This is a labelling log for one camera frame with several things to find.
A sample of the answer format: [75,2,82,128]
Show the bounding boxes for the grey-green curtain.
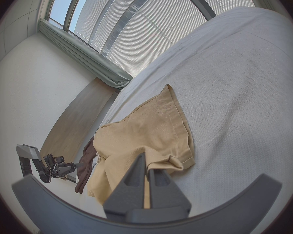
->
[38,19,133,89]

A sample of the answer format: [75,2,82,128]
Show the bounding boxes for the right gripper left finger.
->
[104,153,147,218]

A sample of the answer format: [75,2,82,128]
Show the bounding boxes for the brown shorts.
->
[75,136,98,194]

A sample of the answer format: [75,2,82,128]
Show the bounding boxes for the bed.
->
[39,7,293,219]

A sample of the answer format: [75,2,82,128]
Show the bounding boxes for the window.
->
[40,0,257,76]

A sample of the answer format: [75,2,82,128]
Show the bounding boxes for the tan shorts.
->
[87,84,196,205]

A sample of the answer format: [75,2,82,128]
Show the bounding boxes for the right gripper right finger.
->
[149,168,192,215]

